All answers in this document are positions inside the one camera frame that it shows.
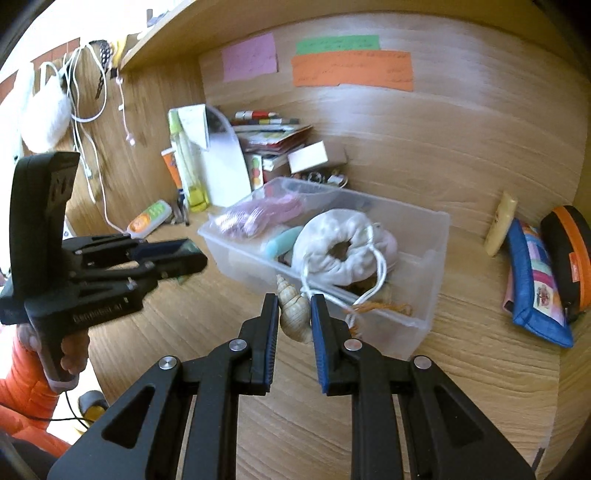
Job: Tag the yellow liquid spray bottle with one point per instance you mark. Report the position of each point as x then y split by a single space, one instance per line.
186 161

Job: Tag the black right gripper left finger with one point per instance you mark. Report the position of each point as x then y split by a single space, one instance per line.
180 419

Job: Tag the orange paper note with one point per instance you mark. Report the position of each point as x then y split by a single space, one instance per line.
375 68

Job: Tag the person left hand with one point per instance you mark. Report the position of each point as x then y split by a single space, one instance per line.
74 347

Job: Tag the white drawstring pouch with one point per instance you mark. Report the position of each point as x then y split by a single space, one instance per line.
341 247

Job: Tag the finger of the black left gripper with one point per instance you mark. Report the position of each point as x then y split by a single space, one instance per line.
138 246
166 266

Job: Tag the pink sticky note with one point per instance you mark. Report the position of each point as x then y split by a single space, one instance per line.
249 59

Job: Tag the orange tube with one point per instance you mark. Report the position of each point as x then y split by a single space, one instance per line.
170 162

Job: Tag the black orange zipper case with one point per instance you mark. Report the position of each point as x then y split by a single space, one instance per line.
566 236

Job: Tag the green flower pattern card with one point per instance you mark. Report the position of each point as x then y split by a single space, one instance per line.
184 276

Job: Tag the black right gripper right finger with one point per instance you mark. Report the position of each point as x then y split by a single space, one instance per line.
407 416

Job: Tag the white cardboard box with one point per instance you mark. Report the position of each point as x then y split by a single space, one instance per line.
316 156

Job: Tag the green sticky note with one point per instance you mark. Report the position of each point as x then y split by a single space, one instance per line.
337 43

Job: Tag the blue patchwork pouch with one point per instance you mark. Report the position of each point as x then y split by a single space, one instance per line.
537 306

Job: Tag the stack of books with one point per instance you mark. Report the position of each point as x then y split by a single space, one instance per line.
268 132

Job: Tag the white plush item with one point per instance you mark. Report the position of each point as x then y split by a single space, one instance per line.
47 113

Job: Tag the white paper file holder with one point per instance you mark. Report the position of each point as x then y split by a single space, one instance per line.
220 162

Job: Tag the teal soap bar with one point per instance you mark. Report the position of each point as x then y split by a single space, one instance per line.
282 242

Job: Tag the cream spiral seashell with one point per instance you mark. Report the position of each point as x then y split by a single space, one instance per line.
295 311

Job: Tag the orange jacket sleeve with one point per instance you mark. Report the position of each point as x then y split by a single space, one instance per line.
28 403

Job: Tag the fruit pattern box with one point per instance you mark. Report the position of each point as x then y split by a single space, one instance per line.
254 163

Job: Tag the clear plastic storage bin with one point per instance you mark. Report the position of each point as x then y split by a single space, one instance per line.
400 316

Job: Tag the cream lotion tube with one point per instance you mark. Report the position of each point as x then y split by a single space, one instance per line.
503 218

